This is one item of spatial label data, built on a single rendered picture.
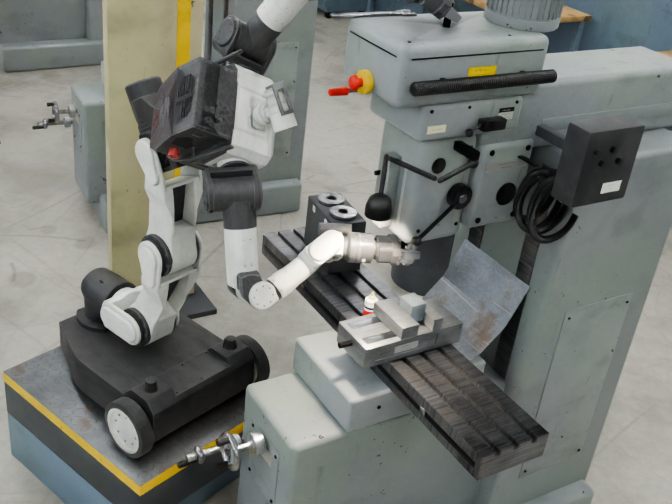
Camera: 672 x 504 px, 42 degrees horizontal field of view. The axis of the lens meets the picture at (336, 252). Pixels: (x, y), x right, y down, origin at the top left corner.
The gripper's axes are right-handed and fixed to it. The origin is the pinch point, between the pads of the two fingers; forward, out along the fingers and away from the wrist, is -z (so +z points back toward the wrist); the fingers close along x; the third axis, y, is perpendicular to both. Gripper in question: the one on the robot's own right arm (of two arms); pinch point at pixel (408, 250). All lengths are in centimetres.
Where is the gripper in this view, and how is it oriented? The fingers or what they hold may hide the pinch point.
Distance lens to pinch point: 253.3
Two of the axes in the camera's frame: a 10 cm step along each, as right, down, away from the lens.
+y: -1.2, 8.6, 4.9
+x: -1.0, -5.0, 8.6
